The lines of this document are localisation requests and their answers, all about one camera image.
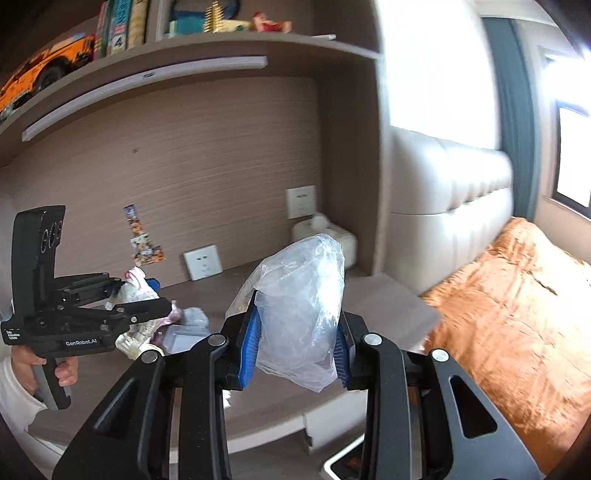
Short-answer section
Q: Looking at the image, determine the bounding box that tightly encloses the person's left hand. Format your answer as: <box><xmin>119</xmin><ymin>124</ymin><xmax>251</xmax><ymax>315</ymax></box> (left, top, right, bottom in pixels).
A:
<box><xmin>10</xmin><ymin>346</ymin><xmax>80</xmax><ymax>395</ymax></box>

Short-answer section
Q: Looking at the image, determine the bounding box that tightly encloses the bed with orange cover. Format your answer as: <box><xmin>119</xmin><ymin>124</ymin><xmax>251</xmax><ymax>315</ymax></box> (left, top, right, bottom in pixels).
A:
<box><xmin>422</xmin><ymin>217</ymin><xmax>591</xmax><ymax>476</ymax></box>

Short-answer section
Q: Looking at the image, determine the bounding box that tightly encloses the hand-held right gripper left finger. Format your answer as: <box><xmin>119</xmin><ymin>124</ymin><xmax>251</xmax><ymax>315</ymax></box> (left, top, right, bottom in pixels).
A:
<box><xmin>52</xmin><ymin>288</ymin><xmax>264</xmax><ymax>480</ymax></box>

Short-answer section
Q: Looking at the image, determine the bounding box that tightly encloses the narrow picture sticker strip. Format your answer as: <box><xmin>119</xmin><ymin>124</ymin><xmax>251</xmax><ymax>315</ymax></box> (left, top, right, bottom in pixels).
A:
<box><xmin>124</xmin><ymin>204</ymin><xmax>142</xmax><ymax>239</ymax></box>

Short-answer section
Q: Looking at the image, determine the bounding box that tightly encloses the clear plastic bag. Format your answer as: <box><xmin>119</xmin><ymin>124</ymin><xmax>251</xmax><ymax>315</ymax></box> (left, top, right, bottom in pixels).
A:
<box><xmin>225</xmin><ymin>234</ymin><xmax>346</xmax><ymax>393</ymax></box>

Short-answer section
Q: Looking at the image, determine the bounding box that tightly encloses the white paper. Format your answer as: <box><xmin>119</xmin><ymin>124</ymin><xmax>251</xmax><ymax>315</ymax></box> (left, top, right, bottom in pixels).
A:
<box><xmin>111</xmin><ymin>267</ymin><xmax>178</xmax><ymax>361</ymax></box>

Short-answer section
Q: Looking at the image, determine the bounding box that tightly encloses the red figurine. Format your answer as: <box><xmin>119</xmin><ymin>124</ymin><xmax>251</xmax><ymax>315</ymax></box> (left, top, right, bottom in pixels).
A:
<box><xmin>252</xmin><ymin>13</ymin><xmax>293</xmax><ymax>34</ymax></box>

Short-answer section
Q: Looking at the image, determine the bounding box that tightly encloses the person's left forearm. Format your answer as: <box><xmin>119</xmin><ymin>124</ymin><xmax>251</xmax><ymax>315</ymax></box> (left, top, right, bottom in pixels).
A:
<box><xmin>0</xmin><ymin>357</ymin><xmax>48</xmax><ymax>435</ymax></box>

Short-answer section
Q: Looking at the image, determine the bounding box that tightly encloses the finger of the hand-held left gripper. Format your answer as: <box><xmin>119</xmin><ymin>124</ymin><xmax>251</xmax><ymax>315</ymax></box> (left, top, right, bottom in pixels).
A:
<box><xmin>53</xmin><ymin>272</ymin><xmax>161</xmax><ymax>309</ymax></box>
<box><xmin>55</xmin><ymin>298</ymin><xmax>172</xmax><ymax>329</ymax></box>

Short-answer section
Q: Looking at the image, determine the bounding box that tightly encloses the white trash bin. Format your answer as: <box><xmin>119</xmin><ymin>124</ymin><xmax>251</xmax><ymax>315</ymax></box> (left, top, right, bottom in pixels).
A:
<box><xmin>323</xmin><ymin>440</ymin><xmax>368</xmax><ymax>480</ymax></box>

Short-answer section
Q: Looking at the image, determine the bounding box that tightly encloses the pink book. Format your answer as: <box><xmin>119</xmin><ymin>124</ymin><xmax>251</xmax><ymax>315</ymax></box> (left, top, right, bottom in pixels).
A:
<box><xmin>94</xmin><ymin>0</ymin><xmax>110</xmax><ymax>61</ymax></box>

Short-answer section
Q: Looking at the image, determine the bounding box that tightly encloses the dark blue round object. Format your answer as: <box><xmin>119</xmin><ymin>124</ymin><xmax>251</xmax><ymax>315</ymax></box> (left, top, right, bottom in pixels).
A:
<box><xmin>170</xmin><ymin>0</ymin><xmax>242</xmax><ymax>22</ymax></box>

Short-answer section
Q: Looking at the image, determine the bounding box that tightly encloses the teal book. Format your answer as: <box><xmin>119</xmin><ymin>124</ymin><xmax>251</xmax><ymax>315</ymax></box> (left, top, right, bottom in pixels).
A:
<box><xmin>108</xmin><ymin>0</ymin><xmax>133</xmax><ymax>57</ymax></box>

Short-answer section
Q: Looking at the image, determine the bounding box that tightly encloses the grey blue curtain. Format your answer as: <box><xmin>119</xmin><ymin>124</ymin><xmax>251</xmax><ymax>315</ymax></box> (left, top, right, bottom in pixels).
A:
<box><xmin>482</xmin><ymin>17</ymin><xmax>541</xmax><ymax>222</ymax></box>

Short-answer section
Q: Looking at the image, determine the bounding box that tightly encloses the colourful picture sticker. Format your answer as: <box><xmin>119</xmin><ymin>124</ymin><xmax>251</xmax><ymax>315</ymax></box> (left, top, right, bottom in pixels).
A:
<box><xmin>130</xmin><ymin>234</ymin><xmax>165</xmax><ymax>267</ymax></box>

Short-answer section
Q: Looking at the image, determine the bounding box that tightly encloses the orange toy car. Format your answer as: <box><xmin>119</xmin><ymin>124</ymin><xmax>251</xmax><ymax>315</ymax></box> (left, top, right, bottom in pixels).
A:
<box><xmin>0</xmin><ymin>33</ymin><xmax>98</xmax><ymax>118</ymax></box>

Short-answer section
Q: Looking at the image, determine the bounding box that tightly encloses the dark framed window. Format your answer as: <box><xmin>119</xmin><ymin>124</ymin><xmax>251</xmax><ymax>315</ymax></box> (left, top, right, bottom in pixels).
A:
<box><xmin>538</xmin><ymin>44</ymin><xmax>591</xmax><ymax>208</ymax></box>

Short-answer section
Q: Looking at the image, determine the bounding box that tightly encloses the white light bar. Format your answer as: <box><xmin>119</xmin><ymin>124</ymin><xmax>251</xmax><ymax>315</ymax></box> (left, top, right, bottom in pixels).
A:
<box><xmin>21</xmin><ymin>55</ymin><xmax>269</xmax><ymax>143</ymax></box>

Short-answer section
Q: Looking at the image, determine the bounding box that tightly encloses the translucent plastic packaging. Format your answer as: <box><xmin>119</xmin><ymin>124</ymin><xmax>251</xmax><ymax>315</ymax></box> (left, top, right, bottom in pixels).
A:
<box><xmin>161</xmin><ymin>325</ymin><xmax>211</xmax><ymax>354</ymax></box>

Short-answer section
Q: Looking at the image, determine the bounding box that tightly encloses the wooden shelf unit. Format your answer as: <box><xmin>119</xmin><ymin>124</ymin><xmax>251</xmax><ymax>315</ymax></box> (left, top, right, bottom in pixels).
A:
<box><xmin>0</xmin><ymin>0</ymin><xmax>389</xmax><ymax>278</ymax></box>

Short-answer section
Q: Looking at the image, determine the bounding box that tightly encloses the white wall socket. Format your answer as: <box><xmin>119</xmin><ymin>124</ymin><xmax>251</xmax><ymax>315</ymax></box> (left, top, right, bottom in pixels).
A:
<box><xmin>285</xmin><ymin>185</ymin><xmax>319</xmax><ymax>220</ymax></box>
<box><xmin>183</xmin><ymin>244</ymin><xmax>223</xmax><ymax>281</ymax></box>

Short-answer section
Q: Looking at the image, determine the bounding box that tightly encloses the cream padded headboard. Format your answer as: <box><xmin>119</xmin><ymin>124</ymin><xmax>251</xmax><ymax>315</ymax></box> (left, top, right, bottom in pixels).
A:
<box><xmin>388</xmin><ymin>126</ymin><xmax>515</xmax><ymax>296</ymax></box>

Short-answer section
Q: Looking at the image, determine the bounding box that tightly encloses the beige book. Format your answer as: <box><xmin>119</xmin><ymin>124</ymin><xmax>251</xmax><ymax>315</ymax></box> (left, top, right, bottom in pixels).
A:
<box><xmin>128</xmin><ymin>0</ymin><xmax>151</xmax><ymax>48</ymax></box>

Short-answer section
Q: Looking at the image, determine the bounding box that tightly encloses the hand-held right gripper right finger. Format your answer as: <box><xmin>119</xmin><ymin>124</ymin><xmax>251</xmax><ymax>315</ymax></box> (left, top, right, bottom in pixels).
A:
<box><xmin>335</xmin><ymin>311</ymin><xmax>543</xmax><ymax>480</ymax></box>

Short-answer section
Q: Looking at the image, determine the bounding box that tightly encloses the white tissue box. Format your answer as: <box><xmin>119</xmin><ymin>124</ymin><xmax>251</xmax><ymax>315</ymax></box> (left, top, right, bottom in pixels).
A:
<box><xmin>291</xmin><ymin>212</ymin><xmax>358</xmax><ymax>269</ymax></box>

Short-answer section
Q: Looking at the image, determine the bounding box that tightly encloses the pink snack wrapper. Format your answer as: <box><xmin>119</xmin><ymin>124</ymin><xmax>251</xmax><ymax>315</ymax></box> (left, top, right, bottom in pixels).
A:
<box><xmin>159</xmin><ymin>301</ymin><xmax>185</xmax><ymax>325</ymax></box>

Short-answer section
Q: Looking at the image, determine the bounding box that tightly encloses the gold tree ornament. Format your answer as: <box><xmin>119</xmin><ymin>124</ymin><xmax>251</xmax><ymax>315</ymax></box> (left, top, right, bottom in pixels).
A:
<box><xmin>203</xmin><ymin>0</ymin><xmax>228</xmax><ymax>34</ymax></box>

